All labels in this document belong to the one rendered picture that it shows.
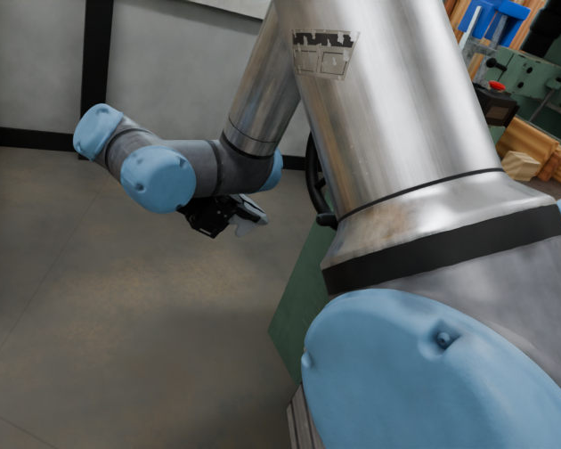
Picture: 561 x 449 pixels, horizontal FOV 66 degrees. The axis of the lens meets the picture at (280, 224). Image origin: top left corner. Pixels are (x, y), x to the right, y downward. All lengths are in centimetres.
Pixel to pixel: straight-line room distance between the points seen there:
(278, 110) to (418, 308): 39
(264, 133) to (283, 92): 6
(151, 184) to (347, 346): 36
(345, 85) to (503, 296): 11
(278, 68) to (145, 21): 161
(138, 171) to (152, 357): 97
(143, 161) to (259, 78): 16
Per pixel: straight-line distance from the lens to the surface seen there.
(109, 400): 133
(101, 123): 60
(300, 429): 61
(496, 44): 207
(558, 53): 114
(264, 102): 52
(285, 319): 144
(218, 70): 221
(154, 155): 51
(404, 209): 19
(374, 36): 22
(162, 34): 211
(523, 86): 104
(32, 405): 133
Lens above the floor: 113
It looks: 33 degrees down
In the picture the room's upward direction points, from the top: 21 degrees clockwise
